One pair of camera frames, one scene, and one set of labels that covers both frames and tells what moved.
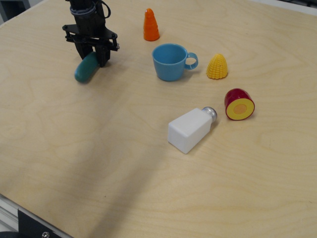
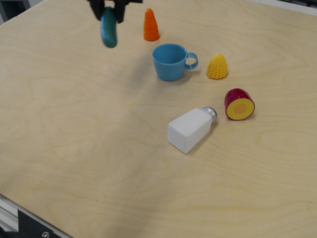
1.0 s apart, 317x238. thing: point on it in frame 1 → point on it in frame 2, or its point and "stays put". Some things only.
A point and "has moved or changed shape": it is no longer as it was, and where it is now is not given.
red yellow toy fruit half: [239, 104] stays put
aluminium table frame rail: [9, 214] stays put
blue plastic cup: [170, 61] stays put
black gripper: [90, 28] → [98, 6]
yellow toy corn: [217, 67] stays put
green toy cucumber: [87, 68] has moved or changed shape
